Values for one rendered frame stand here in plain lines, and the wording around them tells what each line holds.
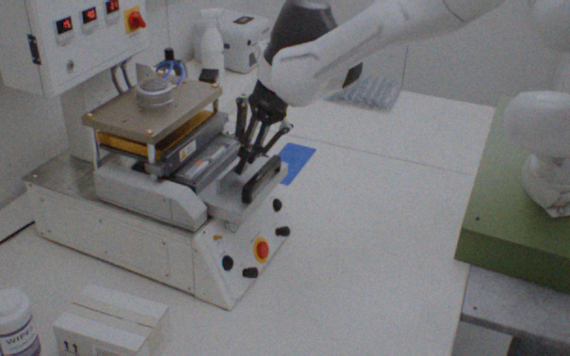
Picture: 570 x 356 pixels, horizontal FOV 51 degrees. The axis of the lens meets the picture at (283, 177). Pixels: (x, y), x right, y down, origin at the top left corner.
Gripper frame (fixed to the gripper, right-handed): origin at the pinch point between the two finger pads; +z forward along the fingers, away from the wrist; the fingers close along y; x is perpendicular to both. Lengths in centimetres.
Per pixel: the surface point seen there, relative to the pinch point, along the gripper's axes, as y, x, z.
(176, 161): -11.2, -8.5, 3.6
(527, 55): 53, 249, 37
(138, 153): -19.2, -10.5, 6.0
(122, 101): -29.5, -4.3, 1.6
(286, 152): -3, 49, 30
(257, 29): -42, 93, 24
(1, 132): -61, -6, 32
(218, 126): -11.6, 8.4, 3.3
